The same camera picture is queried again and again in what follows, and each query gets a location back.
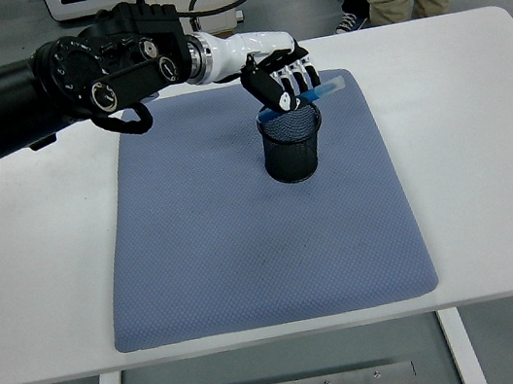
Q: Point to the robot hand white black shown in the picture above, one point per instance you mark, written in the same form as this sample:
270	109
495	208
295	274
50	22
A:
252	47

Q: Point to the blue marker pen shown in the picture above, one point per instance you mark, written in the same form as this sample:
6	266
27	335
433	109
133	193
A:
330	87

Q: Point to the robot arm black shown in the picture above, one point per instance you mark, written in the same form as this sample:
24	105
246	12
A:
70	80

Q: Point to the black mesh pen holder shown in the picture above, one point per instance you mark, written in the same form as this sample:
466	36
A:
291	161

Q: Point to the white floor base bar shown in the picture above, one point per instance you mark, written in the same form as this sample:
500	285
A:
239	16

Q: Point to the blue-grey textured mat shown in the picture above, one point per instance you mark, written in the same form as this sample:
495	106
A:
247	252

